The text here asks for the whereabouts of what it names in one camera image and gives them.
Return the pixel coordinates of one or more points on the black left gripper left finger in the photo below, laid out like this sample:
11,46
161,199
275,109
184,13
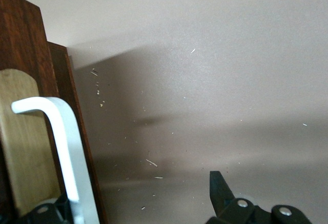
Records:
42,216

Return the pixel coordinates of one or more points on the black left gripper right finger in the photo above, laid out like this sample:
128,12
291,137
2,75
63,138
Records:
220,195

